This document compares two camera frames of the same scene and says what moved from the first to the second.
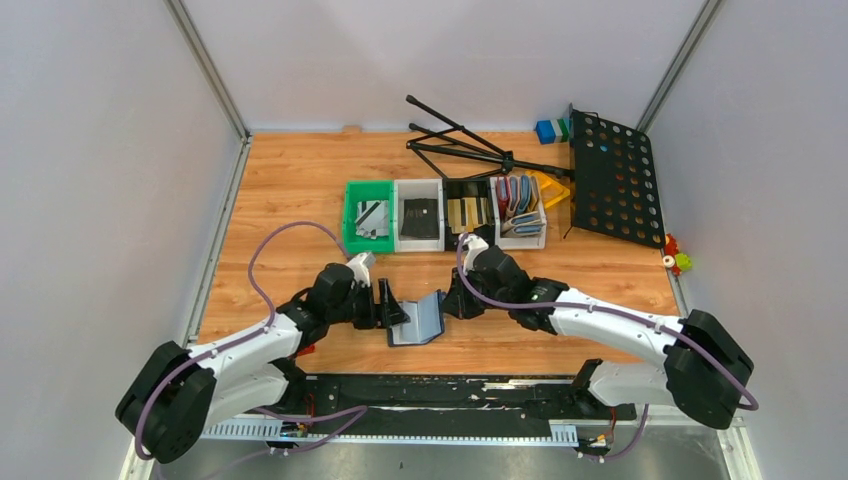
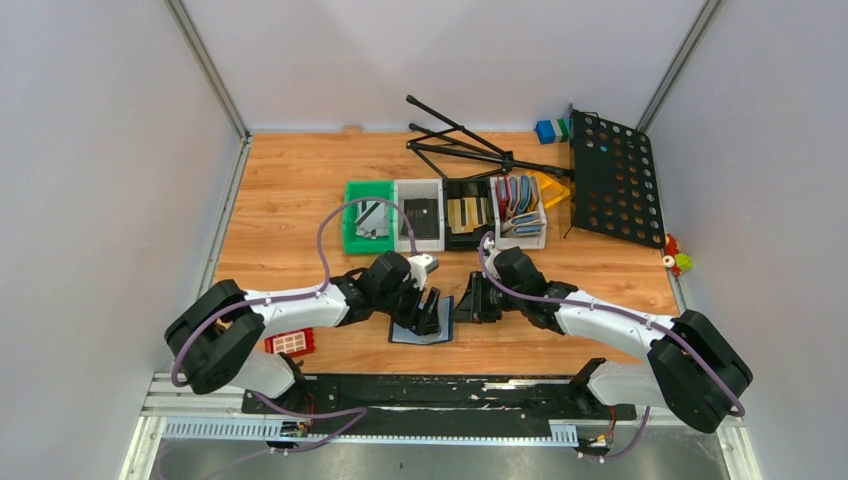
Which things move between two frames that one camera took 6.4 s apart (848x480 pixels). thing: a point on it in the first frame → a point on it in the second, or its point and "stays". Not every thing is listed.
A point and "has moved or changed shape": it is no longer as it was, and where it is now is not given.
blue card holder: x=427 y=321 has moved or changed shape
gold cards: x=454 y=214 stays
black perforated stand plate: x=615 y=184 stays
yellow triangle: x=550 y=190 stays
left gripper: x=385 y=302 → x=421 y=307
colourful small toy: x=678 y=262 stays
